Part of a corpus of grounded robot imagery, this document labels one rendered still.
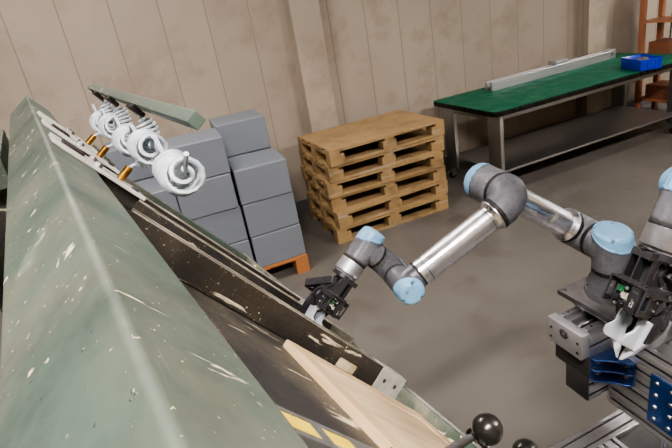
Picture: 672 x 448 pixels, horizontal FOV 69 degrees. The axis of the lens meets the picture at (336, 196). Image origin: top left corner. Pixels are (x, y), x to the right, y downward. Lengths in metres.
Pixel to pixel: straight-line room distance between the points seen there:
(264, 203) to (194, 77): 1.61
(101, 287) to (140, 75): 4.59
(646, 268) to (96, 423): 0.91
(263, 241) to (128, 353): 3.74
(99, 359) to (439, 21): 5.73
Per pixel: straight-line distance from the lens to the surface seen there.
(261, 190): 3.84
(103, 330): 0.29
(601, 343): 1.79
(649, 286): 1.02
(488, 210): 1.39
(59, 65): 4.91
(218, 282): 1.14
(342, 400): 1.00
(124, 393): 0.24
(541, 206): 1.64
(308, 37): 5.00
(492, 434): 0.68
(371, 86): 5.48
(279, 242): 4.02
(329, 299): 1.36
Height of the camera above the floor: 2.03
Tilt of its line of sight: 21 degrees down
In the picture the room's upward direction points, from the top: 10 degrees counter-clockwise
